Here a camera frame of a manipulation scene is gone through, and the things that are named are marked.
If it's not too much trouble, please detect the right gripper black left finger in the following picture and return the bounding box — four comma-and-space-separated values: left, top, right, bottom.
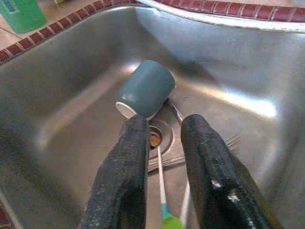
80, 114, 151, 229

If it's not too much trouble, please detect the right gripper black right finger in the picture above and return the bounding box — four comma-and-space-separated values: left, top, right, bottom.
180, 114, 284, 229

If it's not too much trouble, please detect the white training chopsticks green hinge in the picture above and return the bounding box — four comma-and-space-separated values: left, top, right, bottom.
156, 145, 193, 229

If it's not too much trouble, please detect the steel fork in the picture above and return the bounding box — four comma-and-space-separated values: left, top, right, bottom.
147, 134, 240, 172

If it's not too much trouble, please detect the blue ceramic mug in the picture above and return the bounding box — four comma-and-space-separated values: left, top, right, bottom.
115, 59, 176, 120

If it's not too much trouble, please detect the small steel sink basin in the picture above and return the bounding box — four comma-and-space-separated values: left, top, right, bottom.
0, 4, 305, 229

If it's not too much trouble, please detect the green dish soap bottle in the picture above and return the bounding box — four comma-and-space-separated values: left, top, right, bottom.
0, 0, 48, 34

